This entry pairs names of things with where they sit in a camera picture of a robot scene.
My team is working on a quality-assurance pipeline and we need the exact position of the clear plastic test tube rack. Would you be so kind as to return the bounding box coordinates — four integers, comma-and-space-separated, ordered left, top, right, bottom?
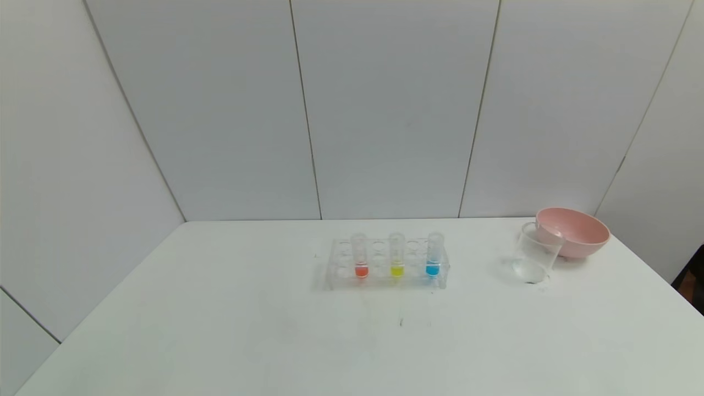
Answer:
324, 236, 450, 290

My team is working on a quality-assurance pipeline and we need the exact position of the clear glass beaker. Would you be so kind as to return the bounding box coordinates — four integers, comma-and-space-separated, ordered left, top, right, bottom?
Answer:
513, 222, 566, 285

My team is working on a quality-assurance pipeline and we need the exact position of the pink bowl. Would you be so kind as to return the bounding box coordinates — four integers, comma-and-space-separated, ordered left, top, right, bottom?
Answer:
535, 207, 611, 259

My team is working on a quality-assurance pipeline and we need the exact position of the test tube with yellow pigment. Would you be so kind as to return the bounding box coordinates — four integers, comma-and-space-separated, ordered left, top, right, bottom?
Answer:
388, 232, 406, 278

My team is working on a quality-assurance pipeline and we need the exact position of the dark object beyond table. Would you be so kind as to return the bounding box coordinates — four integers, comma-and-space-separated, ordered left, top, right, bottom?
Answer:
672, 245, 704, 289

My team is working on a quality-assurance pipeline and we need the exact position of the test tube with blue pigment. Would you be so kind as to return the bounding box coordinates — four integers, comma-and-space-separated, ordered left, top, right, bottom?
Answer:
426, 232, 444, 277

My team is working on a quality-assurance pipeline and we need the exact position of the test tube with red pigment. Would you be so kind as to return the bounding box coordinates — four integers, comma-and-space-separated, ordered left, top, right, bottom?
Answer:
350, 232, 369, 279

